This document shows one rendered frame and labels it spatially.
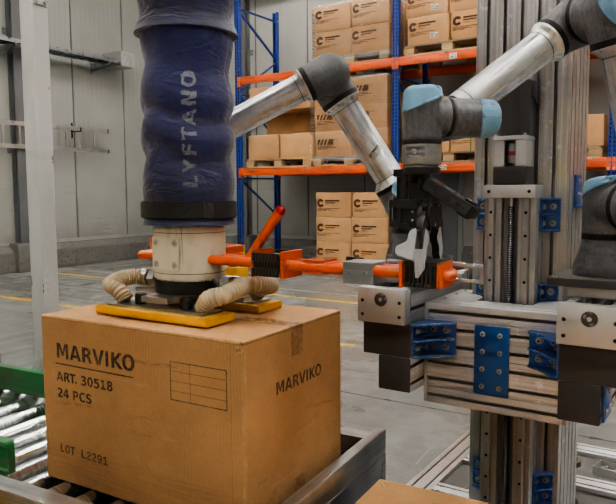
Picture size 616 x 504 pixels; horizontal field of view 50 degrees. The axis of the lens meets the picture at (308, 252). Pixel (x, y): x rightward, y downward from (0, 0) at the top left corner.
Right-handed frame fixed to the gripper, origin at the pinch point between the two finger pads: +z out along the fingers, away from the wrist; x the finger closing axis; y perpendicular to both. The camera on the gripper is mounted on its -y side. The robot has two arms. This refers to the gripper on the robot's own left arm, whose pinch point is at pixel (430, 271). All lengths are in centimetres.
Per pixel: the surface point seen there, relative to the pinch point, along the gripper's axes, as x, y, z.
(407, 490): -18, 11, 54
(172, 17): 11, 55, -53
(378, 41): -715, 343, -221
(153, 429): 20, 54, 35
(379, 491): -14, 17, 54
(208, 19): 5, 50, -53
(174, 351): 20, 48, 17
